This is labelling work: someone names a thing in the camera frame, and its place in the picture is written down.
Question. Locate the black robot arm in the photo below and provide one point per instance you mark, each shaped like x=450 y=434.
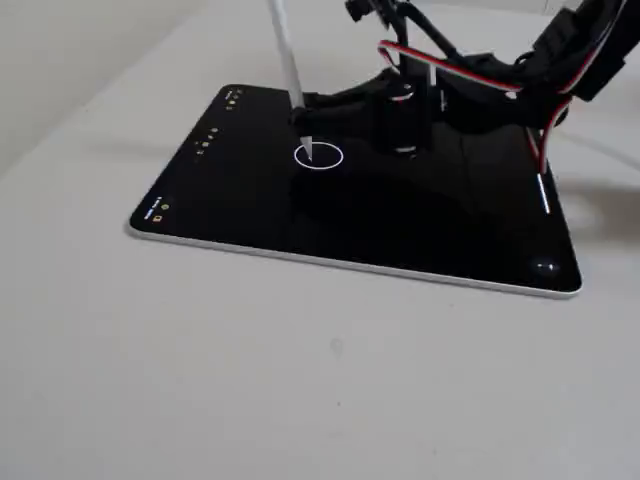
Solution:
x=550 y=65

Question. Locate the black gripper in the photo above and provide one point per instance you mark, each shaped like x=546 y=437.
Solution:
x=350 y=104

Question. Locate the black screen tablet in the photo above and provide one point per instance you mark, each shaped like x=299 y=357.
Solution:
x=350 y=225

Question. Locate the white stylus pen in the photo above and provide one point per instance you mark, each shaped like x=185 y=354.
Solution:
x=286 y=55

